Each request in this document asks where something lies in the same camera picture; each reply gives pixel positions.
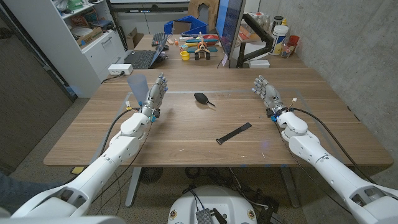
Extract open black laptop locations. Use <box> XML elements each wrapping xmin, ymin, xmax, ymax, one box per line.
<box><xmin>124</xmin><ymin>34</ymin><xmax>169</xmax><ymax>70</ymax></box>

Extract blue plastic bin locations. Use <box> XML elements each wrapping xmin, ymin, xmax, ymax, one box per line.
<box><xmin>164</xmin><ymin>14</ymin><xmax>208</xmax><ymax>35</ymax></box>

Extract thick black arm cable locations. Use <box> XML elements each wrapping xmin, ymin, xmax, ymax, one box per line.
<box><xmin>98</xmin><ymin>107</ymin><xmax>141</xmax><ymax>156</ymax></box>
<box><xmin>291</xmin><ymin>107</ymin><xmax>377</xmax><ymax>185</ymax></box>

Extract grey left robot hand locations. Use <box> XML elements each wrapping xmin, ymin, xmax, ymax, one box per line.
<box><xmin>141</xmin><ymin>72</ymin><xmax>169</xmax><ymax>119</ymax></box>

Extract flat white box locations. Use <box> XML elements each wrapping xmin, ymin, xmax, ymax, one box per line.
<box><xmin>248</xmin><ymin>59</ymin><xmax>271</xmax><ymax>69</ymax></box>

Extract black floor fan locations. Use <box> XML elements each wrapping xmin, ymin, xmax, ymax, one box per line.
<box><xmin>139</xmin><ymin>167</ymin><xmax>164</xmax><ymax>185</ymax></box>

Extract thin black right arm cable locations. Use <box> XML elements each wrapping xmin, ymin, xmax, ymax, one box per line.
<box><xmin>274</xmin><ymin>121</ymin><xmax>352</xmax><ymax>214</ymax></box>

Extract white robot torso base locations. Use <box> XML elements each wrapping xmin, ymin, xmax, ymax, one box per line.
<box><xmin>167</xmin><ymin>185</ymin><xmax>258</xmax><ymax>224</ymax></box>

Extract white shelf cabinet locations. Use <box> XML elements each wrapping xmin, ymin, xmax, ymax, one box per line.
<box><xmin>2</xmin><ymin>0</ymin><xmax>129</xmax><ymax>99</ymax></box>

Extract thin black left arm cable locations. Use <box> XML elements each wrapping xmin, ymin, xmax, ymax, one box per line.
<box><xmin>91</xmin><ymin>121</ymin><xmax>153</xmax><ymax>205</ymax></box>

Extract red bowl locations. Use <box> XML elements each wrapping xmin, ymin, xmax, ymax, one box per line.
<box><xmin>202</xmin><ymin>34</ymin><xmax>220</xmax><ymax>47</ymax></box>

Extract black keyboard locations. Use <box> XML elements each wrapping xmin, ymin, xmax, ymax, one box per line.
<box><xmin>151</xmin><ymin>32</ymin><xmax>170</xmax><ymax>47</ymax></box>

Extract dark lidded bottle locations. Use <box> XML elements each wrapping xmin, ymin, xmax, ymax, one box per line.
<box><xmin>272</xmin><ymin>15</ymin><xmax>284</xmax><ymax>32</ymax></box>

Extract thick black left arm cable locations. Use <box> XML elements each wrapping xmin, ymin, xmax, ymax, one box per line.
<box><xmin>98</xmin><ymin>107</ymin><xmax>141</xmax><ymax>156</ymax></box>

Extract computer monitor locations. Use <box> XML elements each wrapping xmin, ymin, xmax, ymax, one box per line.
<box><xmin>215</xmin><ymin>0</ymin><xmax>247</xmax><ymax>60</ymax></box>

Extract grey table leg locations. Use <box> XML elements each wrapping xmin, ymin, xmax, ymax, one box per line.
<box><xmin>279</xmin><ymin>166</ymin><xmax>301</xmax><ymax>209</ymax></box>
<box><xmin>124</xmin><ymin>167</ymin><xmax>142</xmax><ymax>208</ymax></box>

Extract wooden toy airplane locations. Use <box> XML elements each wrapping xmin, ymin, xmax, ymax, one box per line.
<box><xmin>185</xmin><ymin>32</ymin><xmax>219</xmax><ymax>61</ymax></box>

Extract white power strip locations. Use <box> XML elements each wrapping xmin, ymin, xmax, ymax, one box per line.
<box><xmin>108</xmin><ymin>63</ymin><xmax>134</xmax><ymax>76</ymax></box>

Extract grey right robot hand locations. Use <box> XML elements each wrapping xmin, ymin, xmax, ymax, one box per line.
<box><xmin>251</xmin><ymin>75</ymin><xmax>289</xmax><ymax>118</ymax></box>

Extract person leg in jeans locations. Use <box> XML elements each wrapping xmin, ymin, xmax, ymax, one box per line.
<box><xmin>0</xmin><ymin>172</ymin><xmax>65</xmax><ymax>216</ymax></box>

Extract colourful product boxes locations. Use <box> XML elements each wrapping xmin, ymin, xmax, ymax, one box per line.
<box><xmin>238</xmin><ymin>25</ymin><xmax>261</xmax><ymax>44</ymax></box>

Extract black rubber air blower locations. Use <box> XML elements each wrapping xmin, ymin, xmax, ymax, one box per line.
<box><xmin>193</xmin><ymin>92</ymin><xmax>216</xmax><ymax>108</ymax></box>

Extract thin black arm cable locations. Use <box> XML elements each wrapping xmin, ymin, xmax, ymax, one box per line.
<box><xmin>91</xmin><ymin>121</ymin><xmax>153</xmax><ymax>205</ymax></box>
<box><xmin>274</xmin><ymin>121</ymin><xmax>352</xmax><ymax>214</ymax></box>

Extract black velcro strap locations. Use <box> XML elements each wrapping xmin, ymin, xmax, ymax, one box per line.
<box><xmin>216</xmin><ymin>122</ymin><xmax>252</xmax><ymax>146</ymax></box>

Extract clear glass jar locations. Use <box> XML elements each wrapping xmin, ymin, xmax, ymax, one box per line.
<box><xmin>280</xmin><ymin>42</ymin><xmax>296</xmax><ymax>59</ymax></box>

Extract white wipes canister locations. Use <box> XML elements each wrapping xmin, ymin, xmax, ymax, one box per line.
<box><xmin>269</xmin><ymin>24</ymin><xmax>289</xmax><ymax>57</ymax></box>

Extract translucent blue plastic cup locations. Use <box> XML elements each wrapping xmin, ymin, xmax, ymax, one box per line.
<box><xmin>126</xmin><ymin>73</ymin><xmax>150</xmax><ymax>107</ymax></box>

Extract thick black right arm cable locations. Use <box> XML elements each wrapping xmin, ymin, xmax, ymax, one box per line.
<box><xmin>291</xmin><ymin>107</ymin><xmax>377</xmax><ymax>185</ymax></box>

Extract brown cardboard box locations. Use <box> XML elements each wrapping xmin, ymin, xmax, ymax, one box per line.
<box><xmin>125</xmin><ymin>27</ymin><xmax>145</xmax><ymax>50</ymax></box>

